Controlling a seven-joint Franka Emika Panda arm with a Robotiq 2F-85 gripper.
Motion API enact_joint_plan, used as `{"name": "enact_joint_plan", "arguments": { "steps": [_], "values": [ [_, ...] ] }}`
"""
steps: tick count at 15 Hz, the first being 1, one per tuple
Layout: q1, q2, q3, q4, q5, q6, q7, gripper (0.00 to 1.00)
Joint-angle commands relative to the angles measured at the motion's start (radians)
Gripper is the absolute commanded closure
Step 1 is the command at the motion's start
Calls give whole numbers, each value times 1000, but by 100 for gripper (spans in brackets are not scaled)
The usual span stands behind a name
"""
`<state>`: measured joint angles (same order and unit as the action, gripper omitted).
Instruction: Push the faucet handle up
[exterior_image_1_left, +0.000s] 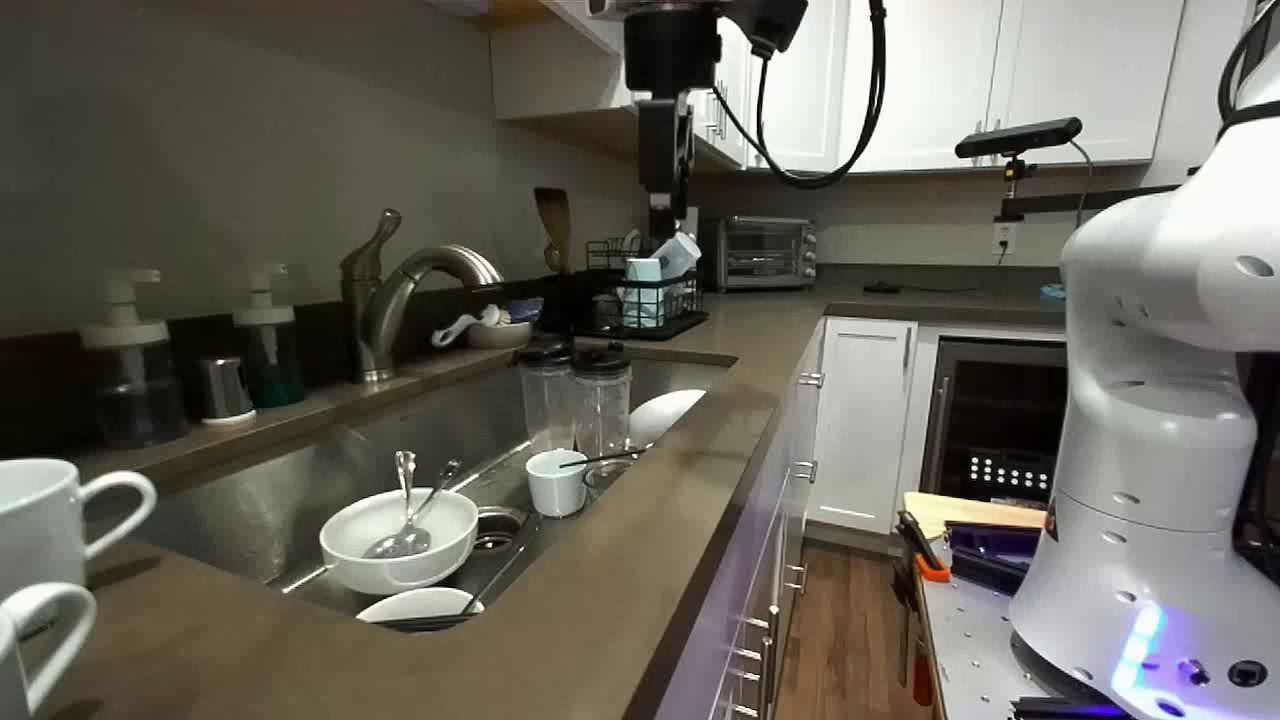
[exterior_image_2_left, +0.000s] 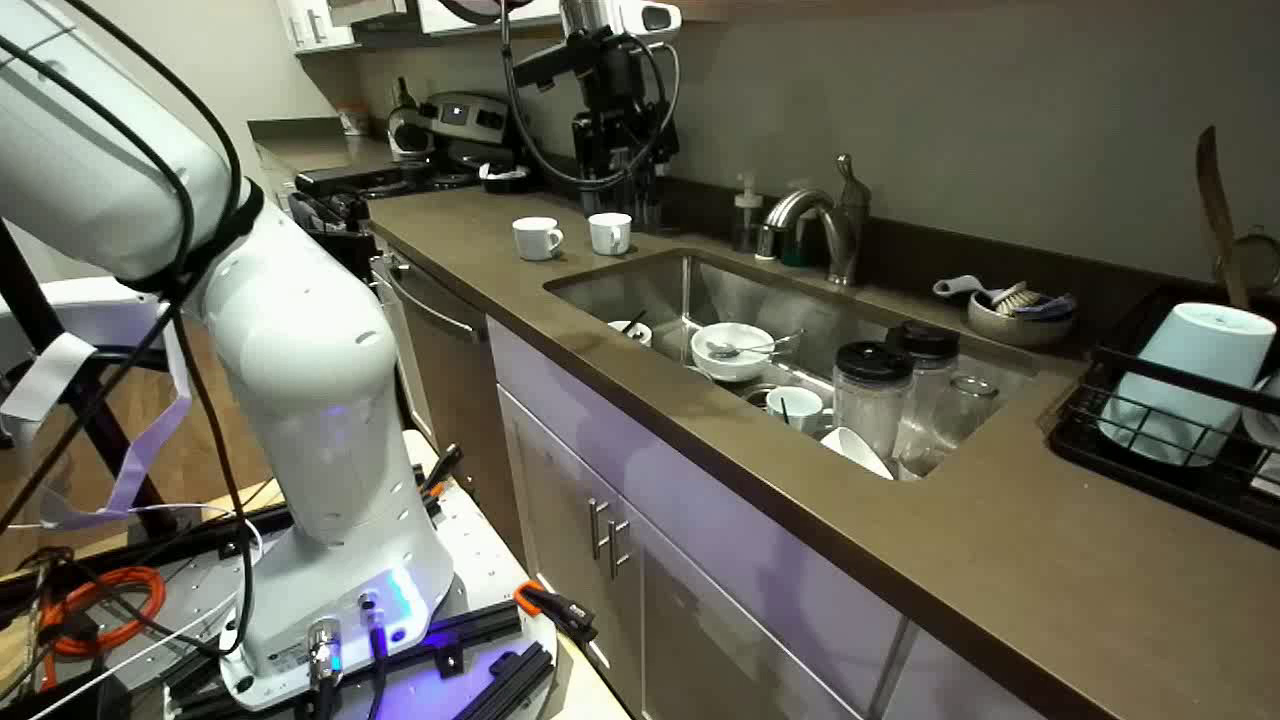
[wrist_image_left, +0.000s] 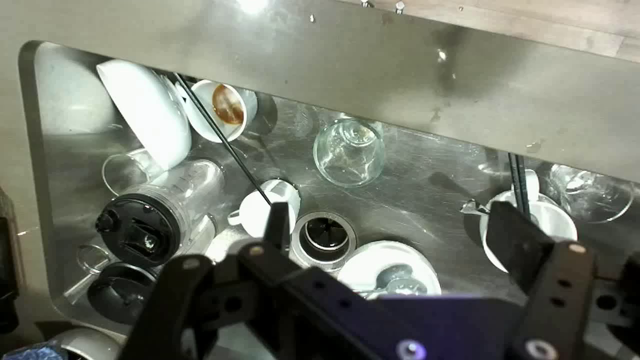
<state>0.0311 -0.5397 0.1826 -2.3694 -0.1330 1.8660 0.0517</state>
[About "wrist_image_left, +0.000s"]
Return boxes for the long thin utensil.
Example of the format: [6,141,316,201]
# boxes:
[174,69,275,208]

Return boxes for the metal sink drain strainer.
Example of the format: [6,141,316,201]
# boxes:
[292,210,357,269]

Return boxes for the coffee stained white cup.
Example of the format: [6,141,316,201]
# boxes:
[186,77,260,146]

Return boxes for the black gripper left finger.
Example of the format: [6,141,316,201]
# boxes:
[117,199,348,360]

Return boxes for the round clear glass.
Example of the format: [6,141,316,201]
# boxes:
[310,114,388,187]

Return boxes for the stainless steel sink basin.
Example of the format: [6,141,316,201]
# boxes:
[17,38,640,360]

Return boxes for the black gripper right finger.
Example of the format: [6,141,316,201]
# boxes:
[483,199,596,360]

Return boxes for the small white cup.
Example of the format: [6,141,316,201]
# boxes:
[225,178,303,240]

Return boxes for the large white bowl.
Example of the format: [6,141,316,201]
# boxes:
[333,237,444,300]

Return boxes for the clear blender bottle black lid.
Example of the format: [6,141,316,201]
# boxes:
[86,260,159,326]

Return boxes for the clear stemless glass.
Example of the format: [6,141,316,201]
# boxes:
[541,161,635,225]

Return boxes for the clear drinking glass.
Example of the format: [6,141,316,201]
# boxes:
[98,146,167,198]
[94,157,225,267]

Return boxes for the thin dark stick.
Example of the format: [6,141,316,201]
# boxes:
[505,151,531,222]

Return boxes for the white plate on counter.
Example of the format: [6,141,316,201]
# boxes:
[94,58,196,172]

